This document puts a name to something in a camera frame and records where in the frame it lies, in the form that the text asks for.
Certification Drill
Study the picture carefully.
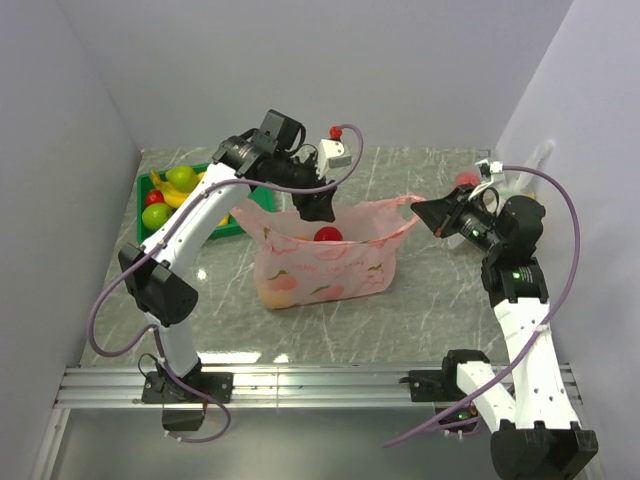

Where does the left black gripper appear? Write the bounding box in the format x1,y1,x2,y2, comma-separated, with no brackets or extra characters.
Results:
273,151,339,223

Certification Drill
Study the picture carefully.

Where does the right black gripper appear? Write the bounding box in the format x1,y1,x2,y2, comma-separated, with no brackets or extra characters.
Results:
411,183,505,256

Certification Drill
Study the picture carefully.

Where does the red fake apple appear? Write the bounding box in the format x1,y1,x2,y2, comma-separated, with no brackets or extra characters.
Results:
313,226,343,242

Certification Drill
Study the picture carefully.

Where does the pink plastic bag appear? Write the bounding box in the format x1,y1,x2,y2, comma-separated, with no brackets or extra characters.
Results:
231,195,423,310

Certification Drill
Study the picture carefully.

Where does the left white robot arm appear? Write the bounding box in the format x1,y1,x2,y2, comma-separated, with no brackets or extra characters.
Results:
119,110,345,402

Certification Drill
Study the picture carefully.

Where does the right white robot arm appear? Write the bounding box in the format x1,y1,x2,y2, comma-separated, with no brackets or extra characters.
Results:
411,185,599,479

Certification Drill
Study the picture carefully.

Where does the clear bag of fruits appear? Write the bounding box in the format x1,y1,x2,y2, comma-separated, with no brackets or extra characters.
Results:
454,138,557,201

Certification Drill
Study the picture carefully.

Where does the green fake pear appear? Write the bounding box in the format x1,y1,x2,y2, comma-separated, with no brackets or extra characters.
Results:
165,165,199,193

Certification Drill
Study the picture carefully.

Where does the green fake apple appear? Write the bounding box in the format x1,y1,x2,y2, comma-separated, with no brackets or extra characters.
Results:
141,203,173,232

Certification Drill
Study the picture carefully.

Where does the red fake strawberry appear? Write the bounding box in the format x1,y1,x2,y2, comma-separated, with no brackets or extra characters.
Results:
144,189,165,207

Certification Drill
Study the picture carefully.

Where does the small yellow banana bunch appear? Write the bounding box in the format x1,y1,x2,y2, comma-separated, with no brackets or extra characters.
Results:
149,170,204,209

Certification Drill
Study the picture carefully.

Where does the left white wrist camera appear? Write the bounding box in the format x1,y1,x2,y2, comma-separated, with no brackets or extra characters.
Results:
316,139,352,177

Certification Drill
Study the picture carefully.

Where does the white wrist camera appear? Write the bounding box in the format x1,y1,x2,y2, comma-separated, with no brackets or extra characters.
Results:
469,158,505,200
316,139,352,177

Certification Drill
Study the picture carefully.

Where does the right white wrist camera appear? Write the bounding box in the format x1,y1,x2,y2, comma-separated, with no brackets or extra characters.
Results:
469,158,505,200

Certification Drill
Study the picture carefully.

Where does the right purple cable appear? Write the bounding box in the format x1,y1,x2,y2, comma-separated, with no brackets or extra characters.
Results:
382,165,581,449

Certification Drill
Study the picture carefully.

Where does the aluminium mounting rail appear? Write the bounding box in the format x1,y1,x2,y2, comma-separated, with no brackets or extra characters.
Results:
54,363,584,410

